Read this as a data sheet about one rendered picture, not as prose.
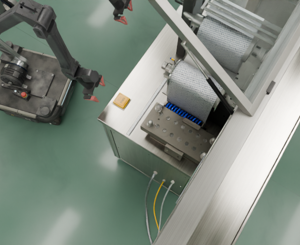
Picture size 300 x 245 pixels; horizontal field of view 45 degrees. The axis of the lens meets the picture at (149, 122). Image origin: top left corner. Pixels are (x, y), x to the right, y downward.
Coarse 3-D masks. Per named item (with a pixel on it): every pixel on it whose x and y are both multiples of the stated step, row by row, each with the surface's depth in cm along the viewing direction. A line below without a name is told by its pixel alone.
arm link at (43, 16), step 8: (24, 0) 131; (32, 0) 132; (16, 8) 130; (24, 8) 131; (32, 8) 132; (40, 8) 133; (48, 8) 134; (0, 16) 143; (8, 16) 136; (16, 16) 133; (24, 16) 130; (32, 16) 131; (40, 16) 133; (48, 16) 134; (0, 24) 144; (8, 24) 142; (16, 24) 141; (32, 24) 134; (40, 24) 132; (48, 24) 135; (0, 32) 151
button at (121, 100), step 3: (120, 93) 204; (117, 96) 203; (120, 96) 203; (123, 96) 203; (126, 96) 204; (117, 99) 203; (120, 99) 203; (123, 99) 203; (126, 99) 203; (129, 99) 204; (114, 102) 202; (117, 102) 202; (120, 102) 202; (123, 102) 202; (126, 102) 202; (120, 105) 202; (123, 105) 202; (123, 108) 203
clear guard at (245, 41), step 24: (168, 0) 101; (192, 0) 105; (216, 0) 110; (240, 0) 115; (264, 0) 121; (288, 0) 128; (192, 24) 106; (216, 24) 111; (240, 24) 116; (264, 24) 122; (288, 24) 129; (216, 48) 111; (240, 48) 117; (264, 48) 123; (240, 72) 118; (264, 72) 124
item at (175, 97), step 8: (168, 88) 177; (168, 96) 186; (176, 96) 180; (184, 96) 174; (176, 104) 188; (184, 104) 182; (192, 104) 177; (192, 112) 186; (200, 112) 180; (208, 112) 174; (200, 120) 188
